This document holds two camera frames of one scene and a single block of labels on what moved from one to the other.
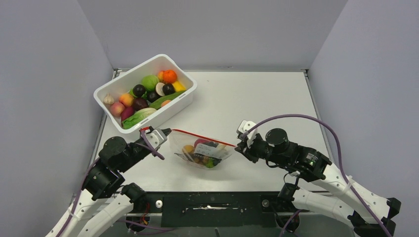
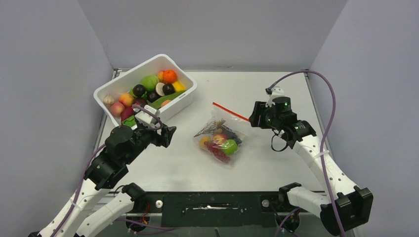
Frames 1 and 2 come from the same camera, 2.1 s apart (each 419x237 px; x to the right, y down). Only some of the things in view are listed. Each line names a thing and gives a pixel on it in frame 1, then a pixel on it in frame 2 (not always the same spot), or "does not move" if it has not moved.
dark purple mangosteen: [139, 90] does not move
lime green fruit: [210, 163] → [230, 147]
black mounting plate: [220, 209] does not move
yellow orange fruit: [189, 148] → [202, 140]
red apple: [200, 140] → [224, 137]
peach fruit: [165, 102] does not move
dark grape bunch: [213, 144] → [231, 135]
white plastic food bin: [132, 76] does not move
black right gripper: [248, 151] → [257, 119]
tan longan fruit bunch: [202, 160] → [213, 127]
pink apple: [116, 108] does not move
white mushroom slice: [159, 89] does not move
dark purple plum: [168, 89] does not move
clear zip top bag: [199, 151] → [223, 136]
